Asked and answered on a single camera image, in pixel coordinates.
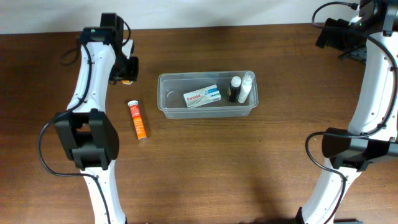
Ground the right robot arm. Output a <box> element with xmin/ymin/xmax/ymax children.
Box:
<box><xmin>295</xmin><ymin>0</ymin><xmax>397</xmax><ymax>223</ymax></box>

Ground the white squeeze tube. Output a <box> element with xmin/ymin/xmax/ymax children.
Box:
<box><xmin>238</xmin><ymin>72</ymin><xmax>255</xmax><ymax>104</ymax></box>

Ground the orange effervescent tablet tube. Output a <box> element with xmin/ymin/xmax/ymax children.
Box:
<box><xmin>127</xmin><ymin>100</ymin><xmax>147</xmax><ymax>140</ymax></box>

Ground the small gold-lid jar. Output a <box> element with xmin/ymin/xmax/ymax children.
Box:
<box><xmin>121</xmin><ymin>80</ymin><xmax>133</xmax><ymax>85</ymax></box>

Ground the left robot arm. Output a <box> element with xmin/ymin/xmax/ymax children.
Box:
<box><xmin>54</xmin><ymin>13</ymin><xmax>139</xmax><ymax>223</ymax></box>

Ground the black bottle with white cap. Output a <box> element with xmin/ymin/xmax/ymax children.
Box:
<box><xmin>228</xmin><ymin>76</ymin><xmax>242</xmax><ymax>102</ymax></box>

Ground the clear plastic container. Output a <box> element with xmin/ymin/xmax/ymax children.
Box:
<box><xmin>157</xmin><ymin>71</ymin><xmax>259</xmax><ymax>119</ymax></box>

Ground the white Panadol medicine box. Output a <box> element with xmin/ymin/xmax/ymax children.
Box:
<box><xmin>183</xmin><ymin>85</ymin><xmax>221</xmax><ymax>108</ymax></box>

